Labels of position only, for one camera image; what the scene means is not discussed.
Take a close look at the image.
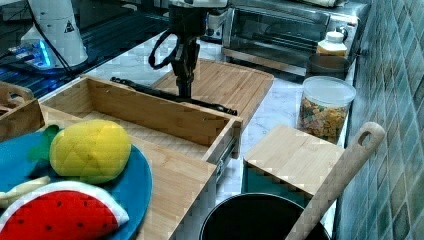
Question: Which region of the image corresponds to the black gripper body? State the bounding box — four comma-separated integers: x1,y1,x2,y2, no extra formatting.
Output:
168,0,214,78

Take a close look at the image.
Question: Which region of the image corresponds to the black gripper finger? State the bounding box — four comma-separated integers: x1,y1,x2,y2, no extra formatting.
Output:
177,76,193,98

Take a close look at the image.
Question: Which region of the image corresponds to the wooden drawer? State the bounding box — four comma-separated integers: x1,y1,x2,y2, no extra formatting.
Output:
41,76,242,170

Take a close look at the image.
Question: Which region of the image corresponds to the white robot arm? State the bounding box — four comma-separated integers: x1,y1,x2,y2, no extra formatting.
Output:
22,0,228,97

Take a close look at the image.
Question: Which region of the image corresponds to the wooden drawer cabinet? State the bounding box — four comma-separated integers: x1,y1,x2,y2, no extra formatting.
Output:
0,98,241,240

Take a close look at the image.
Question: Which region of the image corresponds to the bamboo cutting board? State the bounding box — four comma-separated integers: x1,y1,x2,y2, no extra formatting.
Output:
151,58,275,128

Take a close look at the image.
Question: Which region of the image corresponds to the stainless toaster oven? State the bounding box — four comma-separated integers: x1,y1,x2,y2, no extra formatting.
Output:
222,0,370,76

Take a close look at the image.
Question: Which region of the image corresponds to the yellow plush pineapple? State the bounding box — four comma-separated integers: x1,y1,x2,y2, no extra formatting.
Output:
27,119,132,184

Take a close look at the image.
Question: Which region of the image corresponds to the teal plate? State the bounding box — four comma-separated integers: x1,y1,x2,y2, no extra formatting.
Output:
0,132,152,240

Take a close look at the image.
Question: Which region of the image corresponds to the teal canister with wooden lid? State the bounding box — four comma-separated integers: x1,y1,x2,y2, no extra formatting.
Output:
241,125,344,207

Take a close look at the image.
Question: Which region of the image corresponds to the dark metal cup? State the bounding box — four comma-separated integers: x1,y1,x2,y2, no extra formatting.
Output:
305,54,351,80

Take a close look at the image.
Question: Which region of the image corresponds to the clear cereal jar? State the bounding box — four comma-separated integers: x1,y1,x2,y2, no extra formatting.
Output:
297,76,356,144

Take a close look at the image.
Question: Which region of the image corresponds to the orange bottle white cap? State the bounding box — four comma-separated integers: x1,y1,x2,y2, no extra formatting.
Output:
317,31,347,56

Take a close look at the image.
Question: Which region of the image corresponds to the black utensil holder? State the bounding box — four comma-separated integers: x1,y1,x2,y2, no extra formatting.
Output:
199,192,332,240

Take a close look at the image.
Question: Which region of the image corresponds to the small wooden tea box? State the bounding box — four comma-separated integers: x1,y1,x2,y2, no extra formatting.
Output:
0,82,45,142

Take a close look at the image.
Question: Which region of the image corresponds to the plush watermelon slice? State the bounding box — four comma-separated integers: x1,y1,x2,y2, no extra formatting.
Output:
1,181,130,240

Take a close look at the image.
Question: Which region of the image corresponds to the white plush banana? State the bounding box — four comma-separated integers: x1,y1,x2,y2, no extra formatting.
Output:
0,176,51,209

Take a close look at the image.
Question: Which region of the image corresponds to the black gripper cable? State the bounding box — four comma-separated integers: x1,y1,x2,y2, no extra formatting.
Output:
147,30,183,71

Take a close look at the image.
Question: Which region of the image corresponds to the black drawer handle bar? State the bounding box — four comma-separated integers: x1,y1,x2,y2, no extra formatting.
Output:
110,77,238,116

